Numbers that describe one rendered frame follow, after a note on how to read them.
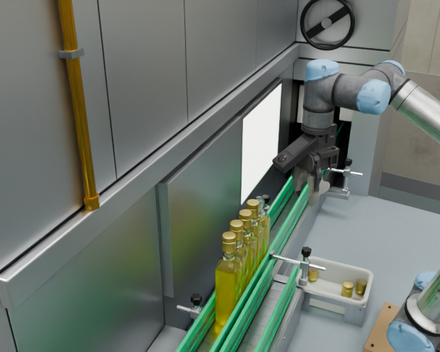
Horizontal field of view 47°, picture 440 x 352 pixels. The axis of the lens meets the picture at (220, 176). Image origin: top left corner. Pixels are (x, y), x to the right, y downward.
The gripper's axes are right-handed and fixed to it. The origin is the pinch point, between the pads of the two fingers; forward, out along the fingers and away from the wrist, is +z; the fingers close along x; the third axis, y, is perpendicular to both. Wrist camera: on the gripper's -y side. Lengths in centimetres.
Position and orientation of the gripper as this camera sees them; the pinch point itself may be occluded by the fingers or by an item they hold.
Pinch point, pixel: (303, 198)
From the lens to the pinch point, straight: 134.0
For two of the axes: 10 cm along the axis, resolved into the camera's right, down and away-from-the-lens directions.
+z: 0.0, 8.8, 4.7
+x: -5.0, -4.1, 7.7
